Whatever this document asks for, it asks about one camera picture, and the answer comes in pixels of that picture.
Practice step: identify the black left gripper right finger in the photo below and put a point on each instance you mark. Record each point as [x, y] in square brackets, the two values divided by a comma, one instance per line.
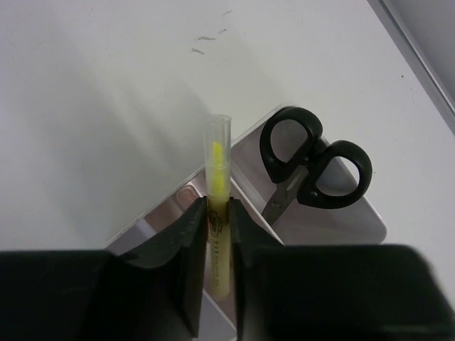
[358, 292]

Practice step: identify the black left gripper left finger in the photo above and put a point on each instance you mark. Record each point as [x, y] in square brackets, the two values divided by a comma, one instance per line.
[152, 292]

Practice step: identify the black handled scissors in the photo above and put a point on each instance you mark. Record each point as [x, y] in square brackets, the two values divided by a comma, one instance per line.
[296, 179]

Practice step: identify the yellow slim highlighter pen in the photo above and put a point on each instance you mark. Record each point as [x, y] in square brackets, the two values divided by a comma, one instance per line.
[217, 143]

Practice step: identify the orange slim highlighter pen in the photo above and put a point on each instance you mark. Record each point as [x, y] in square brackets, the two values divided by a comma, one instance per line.
[186, 196]

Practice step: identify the white left organizer box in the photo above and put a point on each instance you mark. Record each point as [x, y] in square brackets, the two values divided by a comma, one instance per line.
[356, 224]

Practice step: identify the aluminium table frame rail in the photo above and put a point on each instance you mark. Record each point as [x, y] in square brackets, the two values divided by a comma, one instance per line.
[423, 31]

